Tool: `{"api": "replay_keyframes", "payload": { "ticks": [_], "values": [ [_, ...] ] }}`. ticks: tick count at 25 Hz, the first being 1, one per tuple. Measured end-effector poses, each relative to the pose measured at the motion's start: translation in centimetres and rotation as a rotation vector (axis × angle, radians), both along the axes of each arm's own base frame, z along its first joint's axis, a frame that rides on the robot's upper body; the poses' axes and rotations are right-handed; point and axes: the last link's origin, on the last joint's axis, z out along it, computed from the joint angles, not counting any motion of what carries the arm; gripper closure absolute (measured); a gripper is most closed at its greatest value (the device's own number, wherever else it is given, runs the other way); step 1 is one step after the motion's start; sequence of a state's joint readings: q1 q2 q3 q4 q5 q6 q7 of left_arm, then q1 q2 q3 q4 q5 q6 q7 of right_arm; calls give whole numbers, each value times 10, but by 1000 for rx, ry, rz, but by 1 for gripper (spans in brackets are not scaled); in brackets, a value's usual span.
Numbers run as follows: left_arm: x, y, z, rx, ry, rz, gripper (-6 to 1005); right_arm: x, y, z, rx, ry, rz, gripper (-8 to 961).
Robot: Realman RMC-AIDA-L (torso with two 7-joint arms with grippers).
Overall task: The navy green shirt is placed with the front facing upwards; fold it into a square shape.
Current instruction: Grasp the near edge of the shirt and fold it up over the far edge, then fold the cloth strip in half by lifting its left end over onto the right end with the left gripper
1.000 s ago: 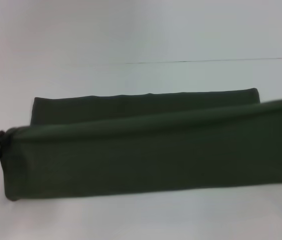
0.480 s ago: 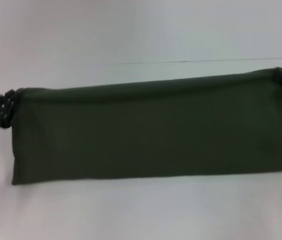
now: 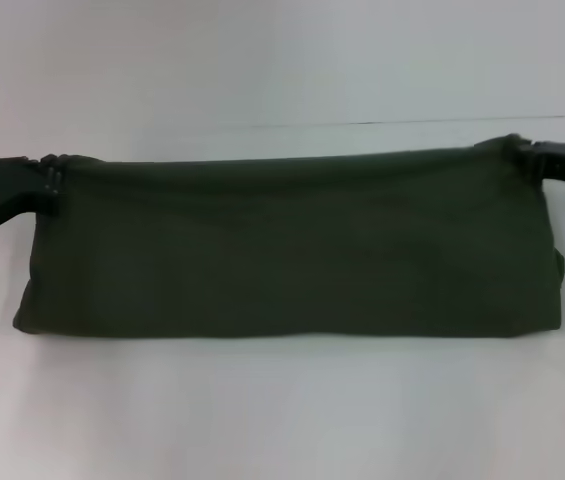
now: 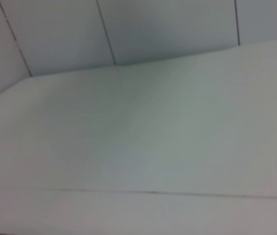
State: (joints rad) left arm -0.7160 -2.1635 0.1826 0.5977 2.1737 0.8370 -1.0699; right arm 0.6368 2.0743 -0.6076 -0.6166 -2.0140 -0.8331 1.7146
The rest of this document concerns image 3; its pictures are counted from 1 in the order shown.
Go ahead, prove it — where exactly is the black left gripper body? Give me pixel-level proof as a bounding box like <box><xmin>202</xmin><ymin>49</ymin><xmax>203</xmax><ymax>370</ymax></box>
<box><xmin>0</xmin><ymin>153</ymin><xmax>62</xmax><ymax>237</ymax></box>

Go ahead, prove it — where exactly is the dark green FREE t-shirt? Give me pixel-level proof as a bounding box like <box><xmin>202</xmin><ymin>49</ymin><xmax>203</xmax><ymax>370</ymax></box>
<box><xmin>11</xmin><ymin>132</ymin><xmax>565</xmax><ymax>342</ymax></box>

